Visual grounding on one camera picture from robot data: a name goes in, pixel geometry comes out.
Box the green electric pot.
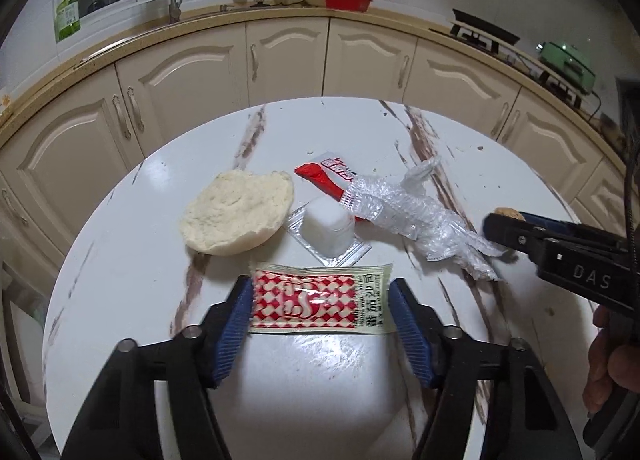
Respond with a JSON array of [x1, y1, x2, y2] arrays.
[[537, 41, 599, 96]]

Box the metal faucet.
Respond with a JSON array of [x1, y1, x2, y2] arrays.
[[140, 0, 186, 24]]

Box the person's right hand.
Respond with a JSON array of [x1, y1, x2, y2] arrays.
[[585, 305, 640, 417]]

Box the green dish soap bottle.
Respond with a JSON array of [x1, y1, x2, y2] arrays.
[[54, 0, 82, 44]]

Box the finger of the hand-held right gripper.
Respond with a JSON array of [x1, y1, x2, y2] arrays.
[[520, 211, 627, 244], [482, 212, 552, 264]]

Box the white bread bun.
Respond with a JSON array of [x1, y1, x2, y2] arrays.
[[180, 170, 296, 256]]

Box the red checkered ketchup packet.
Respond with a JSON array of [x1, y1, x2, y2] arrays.
[[248, 262, 394, 336]]

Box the black glass gas stove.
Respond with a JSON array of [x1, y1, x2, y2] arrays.
[[430, 25, 584, 109]]

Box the red sauce sachet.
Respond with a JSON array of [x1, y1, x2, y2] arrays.
[[294, 152, 368, 224]]

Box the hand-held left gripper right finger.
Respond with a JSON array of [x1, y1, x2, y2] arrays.
[[389, 278, 583, 460]]

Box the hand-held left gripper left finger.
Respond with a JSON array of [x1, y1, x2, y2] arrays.
[[60, 275, 255, 460]]

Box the small clear plastic cup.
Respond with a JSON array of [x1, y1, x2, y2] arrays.
[[286, 197, 372, 266]]

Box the black cable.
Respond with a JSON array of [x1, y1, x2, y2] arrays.
[[621, 140, 640, 287]]

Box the red plastic basin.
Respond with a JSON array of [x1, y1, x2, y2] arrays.
[[324, 0, 375, 13]]

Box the cream lower cabinets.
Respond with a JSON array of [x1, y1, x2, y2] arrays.
[[0, 5, 640, 266]]

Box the clear plastic glove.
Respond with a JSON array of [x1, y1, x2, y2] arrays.
[[350, 157, 519, 282]]

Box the black grill pan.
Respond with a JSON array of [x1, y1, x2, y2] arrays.
[[449, 9, 521, 45]]

